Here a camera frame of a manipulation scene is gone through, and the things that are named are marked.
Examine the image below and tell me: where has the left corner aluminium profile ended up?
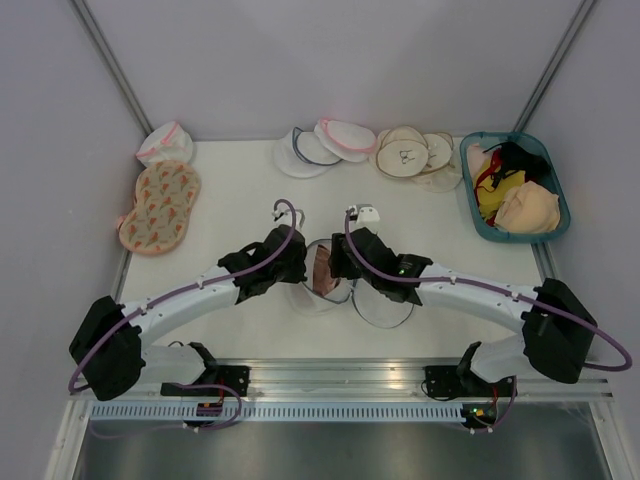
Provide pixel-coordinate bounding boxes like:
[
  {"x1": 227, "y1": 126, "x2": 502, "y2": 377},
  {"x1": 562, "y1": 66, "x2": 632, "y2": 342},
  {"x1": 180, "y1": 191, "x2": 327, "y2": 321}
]
[{"x1": 68, "y1": 0, "x2": 153, "y2": 135}]

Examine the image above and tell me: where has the peach bra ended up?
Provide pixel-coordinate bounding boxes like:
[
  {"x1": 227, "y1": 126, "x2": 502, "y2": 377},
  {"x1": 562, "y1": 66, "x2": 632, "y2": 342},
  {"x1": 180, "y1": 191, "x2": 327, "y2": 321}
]
[{"x1": 495, "y1": 181, "x2": 561, "y2": 234}]

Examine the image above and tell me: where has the black bra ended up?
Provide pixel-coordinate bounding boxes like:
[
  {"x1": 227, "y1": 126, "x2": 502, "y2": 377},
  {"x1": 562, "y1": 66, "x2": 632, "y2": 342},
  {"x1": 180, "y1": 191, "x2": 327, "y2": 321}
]
[{"x1": 485, "y1": 141, "x2": 551, "y2": 187}]

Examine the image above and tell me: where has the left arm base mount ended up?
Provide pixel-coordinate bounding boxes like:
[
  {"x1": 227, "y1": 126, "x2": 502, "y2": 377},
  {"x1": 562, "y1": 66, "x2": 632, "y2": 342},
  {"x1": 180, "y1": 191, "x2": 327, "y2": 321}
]
[{"x1": 160, "y1": 365, "x2": 251, "y2": 398}]

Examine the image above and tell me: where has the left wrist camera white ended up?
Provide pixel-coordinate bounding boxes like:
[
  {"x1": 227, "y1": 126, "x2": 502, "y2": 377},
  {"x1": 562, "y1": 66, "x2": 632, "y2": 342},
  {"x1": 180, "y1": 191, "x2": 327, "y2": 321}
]
[{"x1": 294, "y1": 209, "x2": 306, "y2": 231}]

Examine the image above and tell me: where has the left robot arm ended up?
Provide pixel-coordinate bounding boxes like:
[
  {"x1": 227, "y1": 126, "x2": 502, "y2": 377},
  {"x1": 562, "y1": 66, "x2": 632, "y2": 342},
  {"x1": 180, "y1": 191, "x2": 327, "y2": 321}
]
[{"x1": 68, "y1": 225, "x2": 307, "y2": 401}]

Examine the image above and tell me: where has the yellow bra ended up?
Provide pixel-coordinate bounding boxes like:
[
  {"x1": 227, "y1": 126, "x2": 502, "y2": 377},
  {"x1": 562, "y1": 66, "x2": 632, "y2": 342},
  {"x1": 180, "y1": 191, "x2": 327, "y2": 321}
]
[{"x1": 473, "y1": 160, "x2": 526, "y2": 221}]

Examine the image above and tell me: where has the dusty pink bra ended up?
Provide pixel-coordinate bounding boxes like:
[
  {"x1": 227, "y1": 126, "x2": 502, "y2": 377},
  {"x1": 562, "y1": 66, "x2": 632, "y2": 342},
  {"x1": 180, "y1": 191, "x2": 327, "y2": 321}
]
[{"x1": 312, "y1": 244, "x2": 341, "y2": 297}]

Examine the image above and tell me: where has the teal plastic basket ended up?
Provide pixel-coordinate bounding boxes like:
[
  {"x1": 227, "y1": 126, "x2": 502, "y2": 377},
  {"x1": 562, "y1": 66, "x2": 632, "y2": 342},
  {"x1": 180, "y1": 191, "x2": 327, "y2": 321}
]
[{"x1": 459, "y1": 132, "x2": 571, "y2": 244}]

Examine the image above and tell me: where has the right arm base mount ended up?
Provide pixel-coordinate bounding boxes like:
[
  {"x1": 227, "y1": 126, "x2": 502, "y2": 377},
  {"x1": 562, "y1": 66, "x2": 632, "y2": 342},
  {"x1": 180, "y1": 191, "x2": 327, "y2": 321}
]
[{"x1": 420, "y1": 365, "x2": 483, "y2": 402}]

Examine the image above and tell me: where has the pale pink bra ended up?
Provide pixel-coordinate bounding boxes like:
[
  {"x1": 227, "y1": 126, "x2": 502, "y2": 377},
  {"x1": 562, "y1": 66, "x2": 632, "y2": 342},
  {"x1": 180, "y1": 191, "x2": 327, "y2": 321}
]
[{"x1": 466, "y1": 143, "x2": 501, "y2": 182}]

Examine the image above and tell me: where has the blue-trimmed white mesh laundry bag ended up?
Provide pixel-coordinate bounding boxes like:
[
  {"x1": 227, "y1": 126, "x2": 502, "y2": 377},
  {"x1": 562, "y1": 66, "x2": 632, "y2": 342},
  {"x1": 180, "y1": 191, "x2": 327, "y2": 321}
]
[{"x1": 286, "y1": 239, "x2": 414, "y2": 329}]

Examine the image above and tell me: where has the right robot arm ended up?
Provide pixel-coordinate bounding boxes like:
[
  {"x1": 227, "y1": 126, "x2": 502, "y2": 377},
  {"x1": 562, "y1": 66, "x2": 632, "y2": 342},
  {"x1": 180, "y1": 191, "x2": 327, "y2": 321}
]
[{"x1": 329, "y1": 228, "x2": 597, "y2": 395}]

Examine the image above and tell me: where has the beige laundry bag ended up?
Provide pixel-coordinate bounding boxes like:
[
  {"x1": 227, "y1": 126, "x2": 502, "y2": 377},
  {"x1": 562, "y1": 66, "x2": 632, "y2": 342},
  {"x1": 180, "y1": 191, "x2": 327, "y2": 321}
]
[
  {"x1": 373, "y1": 126, "x2": 429, "y2": 179},
  {"x1": 412, "y1": 132, "x2": 463, "y2": 193}
]

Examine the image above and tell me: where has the floral patterned laundry bag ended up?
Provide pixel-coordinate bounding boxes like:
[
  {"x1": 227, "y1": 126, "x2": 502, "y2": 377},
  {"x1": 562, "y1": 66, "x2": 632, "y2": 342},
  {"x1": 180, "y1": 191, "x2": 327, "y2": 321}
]
[{"x1": 117, "y1": 160, "x2": 201, "y2": 256}]

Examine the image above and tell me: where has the pink-trimmed mesh bag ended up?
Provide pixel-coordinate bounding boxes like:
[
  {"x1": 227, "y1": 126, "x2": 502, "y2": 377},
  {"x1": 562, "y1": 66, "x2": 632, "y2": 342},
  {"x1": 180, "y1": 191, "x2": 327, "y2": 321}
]
[
  {"x1": 314, "y1": 118, "x2": 377, "y2": 163},
  {"x1": 135, "y1": 121, "x2": 194, "y2": 166}
]

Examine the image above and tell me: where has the corner aluminium profile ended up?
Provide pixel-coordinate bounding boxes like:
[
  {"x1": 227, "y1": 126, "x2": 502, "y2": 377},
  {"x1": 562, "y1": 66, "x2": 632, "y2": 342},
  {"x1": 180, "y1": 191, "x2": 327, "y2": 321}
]
[
  {"x1": 512, "y1": 0, "x2": 600, "y2": 132},
  {"x1": 68, "y1": 0, "x2": 153, "y2": 135}
]

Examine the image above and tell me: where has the right corner aluminium profile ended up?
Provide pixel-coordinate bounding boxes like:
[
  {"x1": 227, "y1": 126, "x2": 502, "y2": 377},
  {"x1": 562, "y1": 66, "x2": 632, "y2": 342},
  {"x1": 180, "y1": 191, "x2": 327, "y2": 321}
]
[{"x1": 512, "y1": 0, "x2": 600, "y2": 132}]

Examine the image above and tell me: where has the pink-trimmed mesh bag centre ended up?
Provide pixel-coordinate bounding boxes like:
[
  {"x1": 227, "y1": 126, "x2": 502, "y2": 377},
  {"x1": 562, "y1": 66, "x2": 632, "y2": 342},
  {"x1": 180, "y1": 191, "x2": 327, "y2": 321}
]
[{"x1": 314, "y1": 118, "x2": 377, "y2": 163}]

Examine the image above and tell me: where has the beige laundry bag front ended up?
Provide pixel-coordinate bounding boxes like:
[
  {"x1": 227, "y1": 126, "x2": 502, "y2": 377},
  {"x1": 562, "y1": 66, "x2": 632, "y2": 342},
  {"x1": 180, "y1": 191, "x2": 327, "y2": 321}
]
[{"x1": 373, "y1": 126, "x2": 429, "y2": 179}]

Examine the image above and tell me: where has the beige laundry bag back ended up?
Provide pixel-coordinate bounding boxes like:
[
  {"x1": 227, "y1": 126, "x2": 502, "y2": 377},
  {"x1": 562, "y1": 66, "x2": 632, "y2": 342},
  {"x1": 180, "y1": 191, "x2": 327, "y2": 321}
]
[{"x1": 412, "y1": 132, "x2": 463, "y2": 193}]

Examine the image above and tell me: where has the pink-trimmed mesh bag left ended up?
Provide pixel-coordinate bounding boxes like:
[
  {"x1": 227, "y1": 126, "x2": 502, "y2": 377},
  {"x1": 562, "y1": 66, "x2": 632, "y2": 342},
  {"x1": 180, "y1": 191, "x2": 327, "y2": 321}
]
[{"x1": 135, "y1": 121, "x2": 194, "y2": 166}]

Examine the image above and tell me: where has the blue-trimmed mesh bag centre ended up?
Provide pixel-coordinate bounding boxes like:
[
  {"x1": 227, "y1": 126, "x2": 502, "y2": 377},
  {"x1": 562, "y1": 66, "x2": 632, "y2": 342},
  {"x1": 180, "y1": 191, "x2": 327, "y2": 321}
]
[{"x1": 271, "y1": 127, "x2": 342, "y2": 179}]

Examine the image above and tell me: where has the white slotted cable duct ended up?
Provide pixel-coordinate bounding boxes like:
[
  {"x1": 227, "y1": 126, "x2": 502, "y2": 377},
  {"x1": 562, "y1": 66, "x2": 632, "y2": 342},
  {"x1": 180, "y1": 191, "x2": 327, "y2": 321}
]
[{"x1": 90, "y1": 401, "x2": 495, "y2": 423}]

